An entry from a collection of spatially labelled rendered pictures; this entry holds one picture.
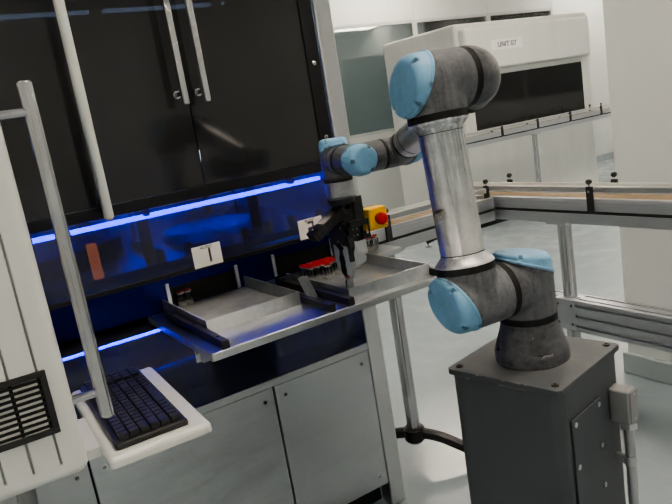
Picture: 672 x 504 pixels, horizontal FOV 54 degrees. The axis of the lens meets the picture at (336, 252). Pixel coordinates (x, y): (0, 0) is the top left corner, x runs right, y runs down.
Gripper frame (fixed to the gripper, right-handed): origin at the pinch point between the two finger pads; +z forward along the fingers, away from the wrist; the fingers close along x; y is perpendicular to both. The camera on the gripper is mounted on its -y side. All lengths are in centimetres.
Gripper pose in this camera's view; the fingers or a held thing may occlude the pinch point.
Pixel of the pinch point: (346, 274)
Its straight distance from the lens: 174.5
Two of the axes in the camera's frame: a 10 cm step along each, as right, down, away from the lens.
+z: 1.6, 9.7, 2.0
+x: -5.3, -0.9, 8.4
